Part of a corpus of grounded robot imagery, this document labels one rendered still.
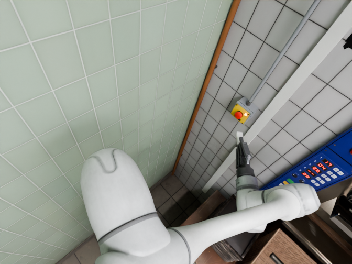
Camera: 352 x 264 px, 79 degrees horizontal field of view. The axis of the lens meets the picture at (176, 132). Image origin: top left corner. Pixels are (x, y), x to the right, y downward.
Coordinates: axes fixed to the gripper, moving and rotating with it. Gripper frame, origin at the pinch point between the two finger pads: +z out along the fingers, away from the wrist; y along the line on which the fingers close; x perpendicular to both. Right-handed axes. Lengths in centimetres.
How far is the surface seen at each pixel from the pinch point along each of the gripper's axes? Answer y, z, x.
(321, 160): -6.3, -10.8, 34.1
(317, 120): -19.2, 1.0, 26.6
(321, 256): 51, -44, 67
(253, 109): -5.0, 15.1, 7.0
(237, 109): -1.6, 17.1, 0.3
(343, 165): -11.5, -15.3, 38.7
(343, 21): -54, 12, 13
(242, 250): 59, -42, 21
